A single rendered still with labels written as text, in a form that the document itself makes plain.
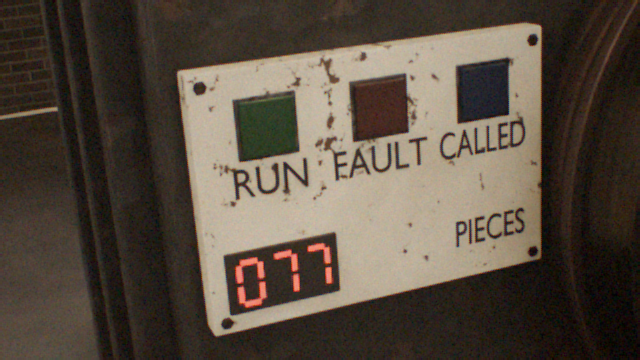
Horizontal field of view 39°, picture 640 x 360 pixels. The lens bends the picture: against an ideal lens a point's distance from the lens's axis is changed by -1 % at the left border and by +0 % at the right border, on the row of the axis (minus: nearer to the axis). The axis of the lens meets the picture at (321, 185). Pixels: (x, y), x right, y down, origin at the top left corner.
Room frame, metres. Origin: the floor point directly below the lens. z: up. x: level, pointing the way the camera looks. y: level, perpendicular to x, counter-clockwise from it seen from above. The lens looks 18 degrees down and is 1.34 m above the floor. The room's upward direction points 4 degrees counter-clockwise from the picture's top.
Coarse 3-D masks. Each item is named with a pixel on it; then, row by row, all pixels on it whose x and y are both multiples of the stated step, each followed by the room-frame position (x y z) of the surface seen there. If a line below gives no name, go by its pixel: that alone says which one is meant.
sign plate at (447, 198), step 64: (256, 64) 0.57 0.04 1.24; (320, 64) 0.58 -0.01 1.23; (384, 64) 0.60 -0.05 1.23; (448, 64) 0.62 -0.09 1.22; (512, 64) 0.63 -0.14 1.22; (192, 128) 0.55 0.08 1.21; (320, 128) 0.58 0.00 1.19; (448, 128) 0.62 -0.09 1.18; (512, 128) 0.63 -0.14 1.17; (192, 192) 0.57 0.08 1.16; (256, 192) 0.57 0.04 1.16; (320, 192) 0.58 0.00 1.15; (384, 192) 0.60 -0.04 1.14; (448, 192) 0.61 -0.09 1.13; (512, 192) 0.63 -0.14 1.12; (256, 256) 0.56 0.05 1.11; (320, 256) 0.58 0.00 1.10; (384, 256) 0.60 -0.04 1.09; (448, 256) 0.61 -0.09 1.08; (512, 256) 0.63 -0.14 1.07; (256, 320) 0.56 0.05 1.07
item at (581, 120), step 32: (608, 0) 0.67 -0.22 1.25; (576, 32) 0.68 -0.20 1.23; (608, 32) 0.65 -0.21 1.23; (576, 64) 0.66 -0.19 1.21; (608, 64) 0.58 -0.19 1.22; (576, 96) 0.64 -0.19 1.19; (544, 128) 0.66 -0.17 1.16; (576, 128) 0.58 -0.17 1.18; (544, 160) 0.66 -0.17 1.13; (576, 160) 0.57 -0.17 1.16; (544, 192) 0.66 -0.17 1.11; (576, 192) 0.57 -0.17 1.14; (544, 224) 0.66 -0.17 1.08; (576, 224) 0.57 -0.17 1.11; (576, 256) 0.57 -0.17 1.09; (576, 288) 0.57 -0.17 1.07; (576, 320) 0.58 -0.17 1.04; (608, 352) 0.58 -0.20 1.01
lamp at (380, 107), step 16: (400, 80) 0.60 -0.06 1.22; (368, 96) 0.59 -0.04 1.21; (384, 96) 0.59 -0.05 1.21; (400, 96) 0.60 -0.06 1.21; (368, 112) 0.59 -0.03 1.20; (384, 112) 0.59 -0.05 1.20; (400, 112) 0.60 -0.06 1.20; (368, 128) 0.59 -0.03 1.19; (384, 128) 0.59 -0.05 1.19; (400, 128) 0.60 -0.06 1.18
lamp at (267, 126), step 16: (288, 96) 0.57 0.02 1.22; (240, 112) 0.56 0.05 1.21; (256, 112) 0.56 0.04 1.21; (272, 112) 0.57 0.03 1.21; (288, 112) 0.57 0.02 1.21; (240, 128) 0.56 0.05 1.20; (256, 128) 0.56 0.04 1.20; (272, 128) 0.57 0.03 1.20; (288, 128) 0.57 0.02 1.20; (256, 144) 0.56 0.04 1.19; (272, 144) 0.57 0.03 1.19; (288, 144) 0.57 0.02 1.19
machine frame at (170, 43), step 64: (64, 0) 0.83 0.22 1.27; (128, 0) 0.65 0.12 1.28; (192, 0) 0.58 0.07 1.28; (256, 0) 0.59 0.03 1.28; (320, 0) 0.61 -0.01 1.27; (384, 0) 0.62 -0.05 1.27; (448, 0) 0.64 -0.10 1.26; (512, 0) 0.66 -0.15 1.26; (576, 0) 0.68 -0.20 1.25; (64, 64) 1.04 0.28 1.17; (128, 64) 0.64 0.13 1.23; (192, 64) 0.58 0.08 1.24; (64, 128) 1.03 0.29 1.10; (128, 128) 0.64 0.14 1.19; (128, 192) 0.64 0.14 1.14; (128, 256) 0.64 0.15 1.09; (192, 256) 0.57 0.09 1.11; (128, 320) 0.83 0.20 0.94; (192, 320) 0.57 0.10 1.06; (320, 320) 0.60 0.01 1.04; (384, 320) 0.62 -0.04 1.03; (448, 320) 0.64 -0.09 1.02; (512, 320) 0.66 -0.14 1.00
